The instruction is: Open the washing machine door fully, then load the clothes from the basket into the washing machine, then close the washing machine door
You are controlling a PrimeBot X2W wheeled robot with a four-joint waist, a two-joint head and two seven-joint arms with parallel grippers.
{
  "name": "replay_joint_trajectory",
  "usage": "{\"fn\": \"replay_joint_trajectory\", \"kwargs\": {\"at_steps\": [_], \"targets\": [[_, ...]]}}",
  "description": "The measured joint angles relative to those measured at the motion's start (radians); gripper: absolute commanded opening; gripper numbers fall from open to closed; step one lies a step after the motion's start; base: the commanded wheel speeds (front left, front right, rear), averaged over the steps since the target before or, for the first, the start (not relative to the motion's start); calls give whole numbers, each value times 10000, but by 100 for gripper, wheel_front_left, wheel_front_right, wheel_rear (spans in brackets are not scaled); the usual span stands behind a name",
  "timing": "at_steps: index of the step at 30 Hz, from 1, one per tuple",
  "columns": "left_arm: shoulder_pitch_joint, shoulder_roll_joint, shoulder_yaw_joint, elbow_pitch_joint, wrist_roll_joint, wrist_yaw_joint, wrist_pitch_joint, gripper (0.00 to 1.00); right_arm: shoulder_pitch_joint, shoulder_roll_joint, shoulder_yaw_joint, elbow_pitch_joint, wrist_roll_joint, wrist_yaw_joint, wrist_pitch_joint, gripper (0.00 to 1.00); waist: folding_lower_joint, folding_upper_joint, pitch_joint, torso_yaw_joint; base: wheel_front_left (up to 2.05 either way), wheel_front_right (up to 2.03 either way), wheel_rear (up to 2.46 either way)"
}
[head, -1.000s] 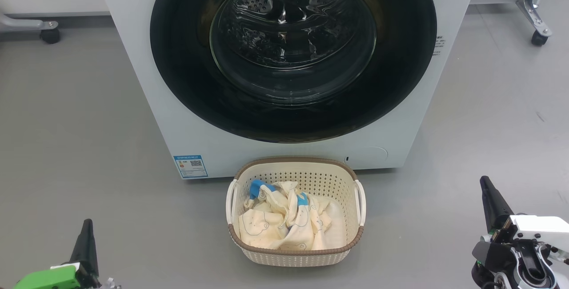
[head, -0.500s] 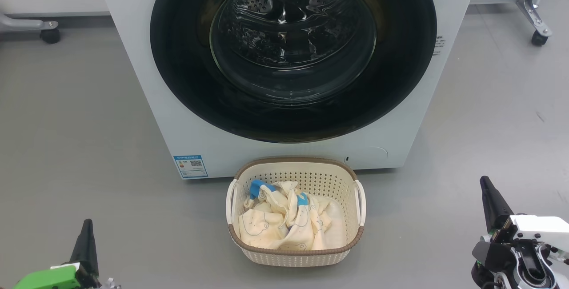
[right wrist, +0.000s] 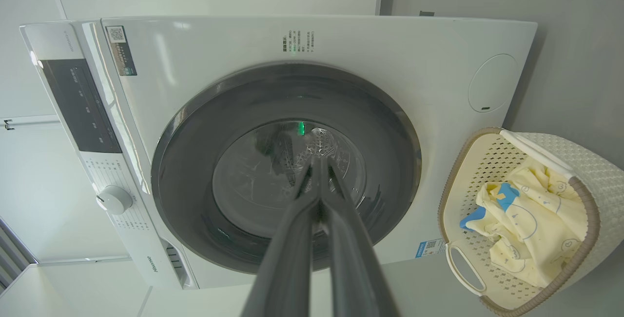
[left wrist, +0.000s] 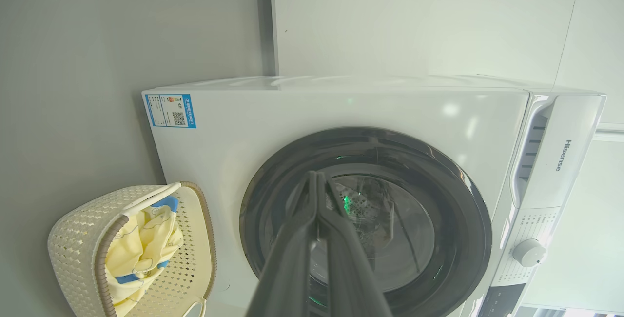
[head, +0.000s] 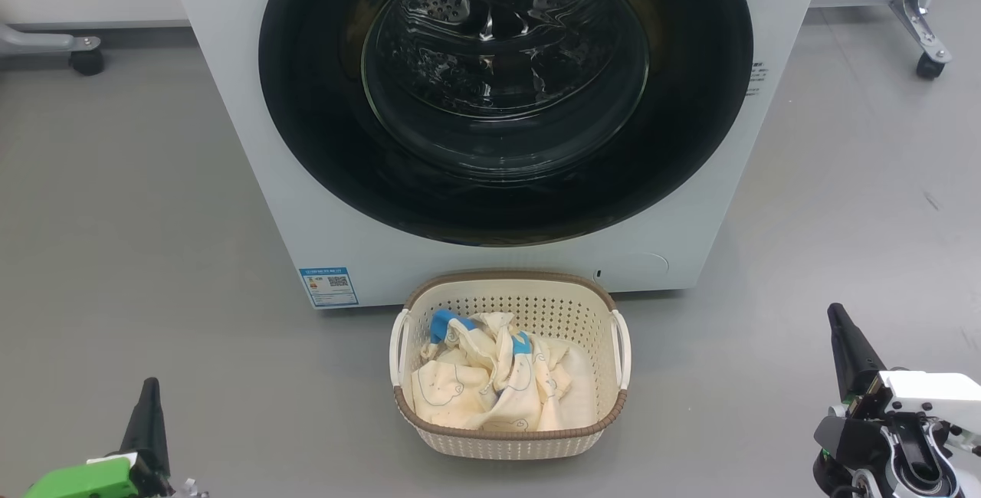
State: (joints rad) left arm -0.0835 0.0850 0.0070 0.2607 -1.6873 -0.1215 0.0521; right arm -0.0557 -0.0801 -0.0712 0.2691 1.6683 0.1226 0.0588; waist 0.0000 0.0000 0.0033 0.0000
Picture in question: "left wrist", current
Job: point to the white washer control knob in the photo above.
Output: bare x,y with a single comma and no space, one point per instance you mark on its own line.
529,252

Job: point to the white detergent drawer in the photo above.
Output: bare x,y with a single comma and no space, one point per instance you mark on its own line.
560,156

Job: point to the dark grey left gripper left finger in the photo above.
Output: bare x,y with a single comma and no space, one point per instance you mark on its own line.
287,268

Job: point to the cream perforated laundry basket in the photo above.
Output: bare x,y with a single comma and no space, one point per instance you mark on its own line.
78,248

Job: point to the black round glass washer door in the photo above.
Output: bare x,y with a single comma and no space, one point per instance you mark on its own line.
453,219

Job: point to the white front-load washing machine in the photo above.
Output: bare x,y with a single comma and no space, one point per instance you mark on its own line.
302,112

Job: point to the yellow garment with blue trim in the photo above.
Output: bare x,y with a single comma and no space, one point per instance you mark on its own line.
141,248

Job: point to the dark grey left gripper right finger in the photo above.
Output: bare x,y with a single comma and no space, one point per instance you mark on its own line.
351,278

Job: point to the blue energy label sticker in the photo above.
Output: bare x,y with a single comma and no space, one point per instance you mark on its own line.
170,110

